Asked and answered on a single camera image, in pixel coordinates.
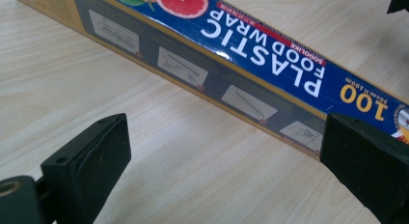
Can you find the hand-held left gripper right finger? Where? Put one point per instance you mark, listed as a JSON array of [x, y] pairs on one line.
[[366, 159]]

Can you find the blue plastic wrap box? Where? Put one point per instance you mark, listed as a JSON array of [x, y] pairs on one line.
[[244, 66]]

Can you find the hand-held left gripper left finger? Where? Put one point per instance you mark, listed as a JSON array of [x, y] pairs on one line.
[[87, 166]]

